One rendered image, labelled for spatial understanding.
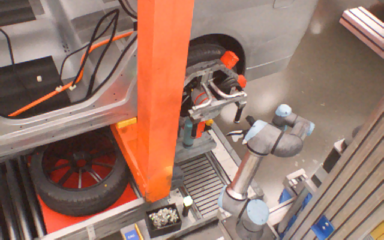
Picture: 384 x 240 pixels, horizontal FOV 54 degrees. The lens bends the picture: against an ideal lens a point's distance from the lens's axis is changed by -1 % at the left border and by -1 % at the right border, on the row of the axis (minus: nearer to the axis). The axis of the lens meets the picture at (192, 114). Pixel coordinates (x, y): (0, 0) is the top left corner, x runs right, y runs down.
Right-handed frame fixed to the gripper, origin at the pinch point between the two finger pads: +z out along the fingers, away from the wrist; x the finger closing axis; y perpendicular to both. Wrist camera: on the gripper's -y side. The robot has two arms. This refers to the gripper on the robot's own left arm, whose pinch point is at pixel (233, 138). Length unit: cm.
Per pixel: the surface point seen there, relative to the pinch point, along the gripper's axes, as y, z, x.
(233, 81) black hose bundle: -18, -31, 42
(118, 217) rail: 61, 55, 62
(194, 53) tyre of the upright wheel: -39, -11, 53
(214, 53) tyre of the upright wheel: -36, -24, 51
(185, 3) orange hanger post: -74, 37, -32
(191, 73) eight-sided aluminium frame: -28, -4, 48
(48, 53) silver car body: -44, 64, 136
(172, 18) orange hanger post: -69, 42, -29
